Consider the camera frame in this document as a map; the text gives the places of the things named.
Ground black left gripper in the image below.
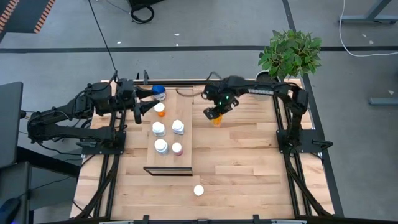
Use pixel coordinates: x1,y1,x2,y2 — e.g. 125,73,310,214
116,78,161,125

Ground small amber pill bottle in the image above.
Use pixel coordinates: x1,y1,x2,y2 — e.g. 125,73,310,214
211,113,224,128
154,102,167,118

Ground white bottle blue-striped label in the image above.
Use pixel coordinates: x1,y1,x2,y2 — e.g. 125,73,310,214
152,121,167,137

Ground white bottle barcode label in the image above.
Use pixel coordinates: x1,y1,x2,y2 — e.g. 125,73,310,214
154,138,169,156

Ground pink medicine bottle white cap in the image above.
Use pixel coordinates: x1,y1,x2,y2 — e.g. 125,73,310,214
171,142,183,157

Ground white bottle blue cap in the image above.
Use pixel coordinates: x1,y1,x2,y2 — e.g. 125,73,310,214
151,84,167,102

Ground wooden tray board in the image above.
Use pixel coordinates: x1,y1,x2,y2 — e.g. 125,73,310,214
142,86,194,177

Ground white plant pot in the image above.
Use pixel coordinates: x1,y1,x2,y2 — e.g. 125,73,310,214
254,70,282,85

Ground green leafy plant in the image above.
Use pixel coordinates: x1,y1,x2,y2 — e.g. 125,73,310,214
257,29,323,81

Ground black desk top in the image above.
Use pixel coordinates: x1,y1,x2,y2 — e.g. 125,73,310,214
0,81,24,169

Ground black mat orange stripes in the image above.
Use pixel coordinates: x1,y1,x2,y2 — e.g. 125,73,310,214
0,0,57,34

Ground dark grey cabinet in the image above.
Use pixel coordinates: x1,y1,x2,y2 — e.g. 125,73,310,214
0,146,82,224

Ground grey metal desk foot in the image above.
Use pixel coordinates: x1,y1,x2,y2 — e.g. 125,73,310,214
369,97,398,106

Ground dark blue rounded object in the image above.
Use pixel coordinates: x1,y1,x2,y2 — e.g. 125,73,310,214
0,197,21,224

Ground grey metal desk leg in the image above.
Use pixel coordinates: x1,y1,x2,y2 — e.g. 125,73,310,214
338,0,398,25

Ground black aluminium table frame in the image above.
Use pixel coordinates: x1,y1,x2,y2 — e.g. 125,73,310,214
70,78,336,224

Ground black coiled cable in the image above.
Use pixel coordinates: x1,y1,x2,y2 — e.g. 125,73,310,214
129,0,165,25

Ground black hanging cable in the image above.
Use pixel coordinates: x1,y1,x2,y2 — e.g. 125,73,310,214
88,0,118,74

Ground white floor cable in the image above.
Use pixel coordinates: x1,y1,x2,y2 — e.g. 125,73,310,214
337,0,398,58

